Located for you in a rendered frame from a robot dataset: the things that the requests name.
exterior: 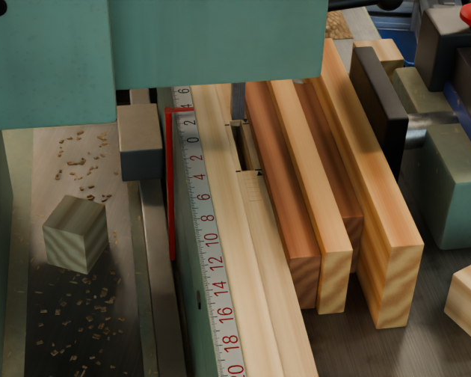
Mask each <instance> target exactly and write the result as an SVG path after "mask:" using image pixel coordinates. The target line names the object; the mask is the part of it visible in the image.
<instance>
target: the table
mask: <svg viewBox="0 0 471 377"><path fill-rule="evenodd" d="M341 12H342V15H343V16H344V18H345V21H346V22H347V25H348V27H349V29H350V31H351V33H352V35H353V37H354V38H352V39H338V40H332V41H333V43H334V45H335V47H336V50H337V52H338V53H339V56H340V58H341V60H342V63H343V65H344V67H345V69H346V72H347V74H348V76H349V72H350V66H351V54H352V48H353V42H354V41H364V40H382V38H381V36H380V34H379V33H378V30H377V29H376V27H375V24H374V23H373V21H372V19H371V17H370V15H369V13H368V12H367V10H366V8H365V7H356V8H351V9H346V10H341ZM156 90H157V94H158V104H159V110H160V115H161V125H162V130H163V136H164V145H165V132H164V108H165V102H164V93H163V88H156ZM173 187H174V212H175V218H176V228H177V233H178V239H179V248H180V254H181V259H182V269H183V274H184V279H185V289H186V295H187V300H188V310H189V315H190V320H191V330H192V336H193V341H194V351H195V356H196V362H197V371H198V377H208V376H207V372H206V362H205V358H204V352H203V343H202V338H201V333H200V324H199V319H198V314H197V305H196V299H195V294H194V285H193V280H192V275H191V266H190V261H189V256H188V247H187V242H186V237H185V228H184V223H183V217H182V208H181V203H180V198H179V189H178V184H177V179H176V170H175V164H174V160H173ZM398 187H399V189H400V191H401V194H402V196H403V198H404V201H405V203H406V204H407V208H408V209H409V211H410V214H411V216H412V218H413V220H414V223H415V225H416V227H417V229H418V231H419V234H420V236H421V237H422V241H423V242H424V248H423V251H422V258H421V261H420V265H419V271H418V275H417V279H416V285H415V288H414V292H413V298H412V302H411V306H410V312H409V316H408V319H407V325H406V326H404V327H396V328H382V329H376V327H375V324H374V322H373V319H372V315H371V313H370V311H369V307H368V305H367V303H366V299H365V296H364V294H363V291H362V288H361V285H360V282H359V279H358V277H357V273H356V271H355V273H349V279H348V288H347V293H346V299H345V308H344V311H343V312H341V313H326V314H318V312H317V309H316V307H315V308H309V309H301V314H302V317H303V320H304V324H305V328H306V331H307V336H308V339H309V342H310V346H311V349H312V353H313V357H314V361H315V365H316V369H317V371H318V377H471V336H470V335H468V333H467V332H465V330H464V329H462V328H461V327H460V326H459V325H458V324H457V323H456V322H455V321H454V320H452V319H451V318H450V317H449V316H448V315H447V314H446V313H444V308H445V305H446V299H447V296H448V293H449V287H450V284H451V281H452V276H453V274H454V273H455V272H458V271H460V270H461V269H464V268H466V267H467V266H470V265H471V248H458V249H449V250H443V249H439V248H438V247H437V245H436V243H435V241H434V238H433V236H432V235H431V232H430V230H429V228H428V225H427V224H426V222H425V219H424V217H423V215H422V213H421V211H420V209H419V206H418V204H417V202H416V200H415V198H414V196H413V193H412V191H411V190H410V187H409V185H408V183H407V180H406V179H405V177H404V174H403V172H402V170H401V168H400V172H399V177H398Z"/></svg>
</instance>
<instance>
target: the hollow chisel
mask: <svg viewBox="0 0 471 377"><path fill-rule="evenodd" d="M245 85H246V82H238V83H231V94H230V115H231V118H232V120H243V119H244V105H245Z"/></svg>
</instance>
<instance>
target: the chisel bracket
mask: <svg viewBox="0 0 471 377"><path fill-rule="evenodd" d="M327 8H328V0H109V9H110V19H111V39H112V49H113V59H114V78H115V88H116V91H117V90H129V89H141V88H165V87H177V86H189V85H213V84H225V83H238V82H261V81H274V80H286V79H309V78H317V77H319V76H320V74H321V68H322V60H323V52H324V38H325V30H326V22H327Z"/></svg>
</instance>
